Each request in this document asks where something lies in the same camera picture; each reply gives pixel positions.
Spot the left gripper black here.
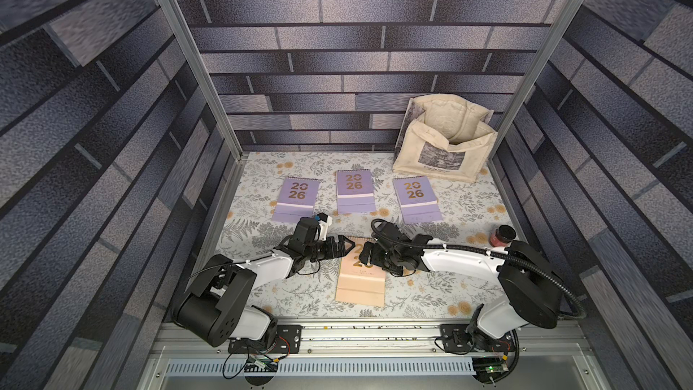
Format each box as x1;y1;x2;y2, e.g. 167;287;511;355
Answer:
303;235;357;261

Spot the pink 2026 desk calendar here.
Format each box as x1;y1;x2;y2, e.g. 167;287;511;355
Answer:
336;237;386;308

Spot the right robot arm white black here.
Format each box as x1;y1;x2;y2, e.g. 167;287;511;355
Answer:
358;233;563;341

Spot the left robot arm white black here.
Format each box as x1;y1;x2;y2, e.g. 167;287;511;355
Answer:
171;213;356;350

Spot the right purple 2026 calendar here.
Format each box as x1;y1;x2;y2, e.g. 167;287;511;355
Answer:
393;176;443;225

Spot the purple 2026 calendar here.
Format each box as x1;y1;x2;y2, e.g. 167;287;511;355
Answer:
272;177;321;223
336;170;376;214
393;176;443;225

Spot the middle purple 2026 calendar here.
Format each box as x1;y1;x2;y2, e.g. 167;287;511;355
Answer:
336;170;376;214

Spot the left purple 2026 calendar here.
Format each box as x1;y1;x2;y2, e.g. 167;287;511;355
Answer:
272;177;321;223

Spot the floral patterned table mat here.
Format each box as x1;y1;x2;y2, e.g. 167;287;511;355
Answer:
217;152;511;320

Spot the red jar black lid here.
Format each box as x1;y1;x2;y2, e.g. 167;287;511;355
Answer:
489;225;517;247

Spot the cream canvas tote bag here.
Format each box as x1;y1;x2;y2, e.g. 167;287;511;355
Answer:
393;94;498;183

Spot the left green circuit board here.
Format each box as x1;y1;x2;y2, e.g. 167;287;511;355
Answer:
244;356;280;374

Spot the green circuit board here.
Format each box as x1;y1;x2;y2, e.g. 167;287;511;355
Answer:
244;356;280;374
472;357;509;381

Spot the right green circuit board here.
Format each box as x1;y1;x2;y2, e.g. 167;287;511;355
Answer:
472;357;509;381

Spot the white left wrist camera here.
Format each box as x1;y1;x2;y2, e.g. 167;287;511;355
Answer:
315;213;333;242

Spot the black corrugated cable conduit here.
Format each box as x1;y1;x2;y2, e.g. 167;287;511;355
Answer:
370;218;587;320

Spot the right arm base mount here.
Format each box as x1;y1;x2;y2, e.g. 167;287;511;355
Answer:
435;324;516;355

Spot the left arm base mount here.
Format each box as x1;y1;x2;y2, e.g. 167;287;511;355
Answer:
228;324;303;356

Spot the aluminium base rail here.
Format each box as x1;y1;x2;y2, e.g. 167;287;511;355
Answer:
137;319;610;389

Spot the left aluminium frame post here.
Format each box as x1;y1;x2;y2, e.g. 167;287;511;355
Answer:
157;0;243;161

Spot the aluminium frame post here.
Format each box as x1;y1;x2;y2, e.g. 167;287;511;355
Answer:
157;0;243;161
489;0;612;159

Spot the right aluminium frame post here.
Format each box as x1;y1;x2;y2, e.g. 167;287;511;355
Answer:
489;0;612;159

